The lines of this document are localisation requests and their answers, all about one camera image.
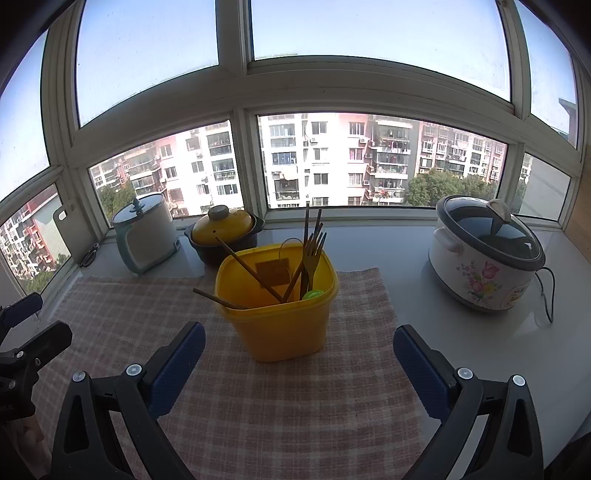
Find pink checked cloth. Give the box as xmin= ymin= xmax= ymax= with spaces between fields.
xmin=28 ymin=268 xmax=428 ymax=480

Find black scissors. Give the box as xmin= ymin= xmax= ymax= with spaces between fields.
xmin=78 ymin=242 xmax=100 ymax=268

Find yellow casserole lid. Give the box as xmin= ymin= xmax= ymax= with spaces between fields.
xmin=191 ymin=205 xmax=256 ymax=244

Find rice cooker glass lid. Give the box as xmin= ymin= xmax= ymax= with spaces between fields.
xmin=436 ymin=195 xmax=546 ymax=273

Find white window frame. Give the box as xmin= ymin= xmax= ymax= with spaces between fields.
xmin=0 ymin=0 xmax=591 ymax=296

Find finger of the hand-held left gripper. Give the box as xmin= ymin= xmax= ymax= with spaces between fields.
xmin=0 ymin=320 xmax=74 ymax=385
xmin=0 ymin=292 xmax=44 ymax=342

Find teal and white electric pot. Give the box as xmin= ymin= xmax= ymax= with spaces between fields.
xmin=113 ymin=203 xmax=181 ymax=275

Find floral white rice cooker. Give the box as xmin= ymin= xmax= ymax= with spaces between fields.
xmin=428 ymin=226 xmax=539 ymax=313

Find black casserole pot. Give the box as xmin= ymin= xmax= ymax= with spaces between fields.
xmin=185 ymin=217 xmax=266 ymax=266

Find white cutting board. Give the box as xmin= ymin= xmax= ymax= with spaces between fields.
xmin=53 ymin=202 xmax=98 ymax=264

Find person's left hand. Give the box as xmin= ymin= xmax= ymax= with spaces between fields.
xmin=2 ymin=416 xmax=45 ymax=472

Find dinner fork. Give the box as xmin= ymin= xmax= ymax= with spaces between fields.
xmin=302 ymin=234 xmax=324 ymax=289

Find yellow plastic container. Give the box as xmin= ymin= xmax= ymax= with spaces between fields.
xmin=215 ymin=244 xmax=340 ymax=362

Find rice cooker black cable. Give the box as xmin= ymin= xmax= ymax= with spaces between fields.
xmin=534 ymin=267 xmax=555 ymax=324

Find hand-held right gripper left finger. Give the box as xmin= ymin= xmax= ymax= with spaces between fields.
xmin=50 ymin=320 xmax=207 ymax=480

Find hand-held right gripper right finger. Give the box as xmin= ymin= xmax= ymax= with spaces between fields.
xmin=392 ymin=324 xmax=546 ymax=480

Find glass lid with teal knob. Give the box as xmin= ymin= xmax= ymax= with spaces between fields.
xmin=112 ymin=193 xmax=167 ymax=225

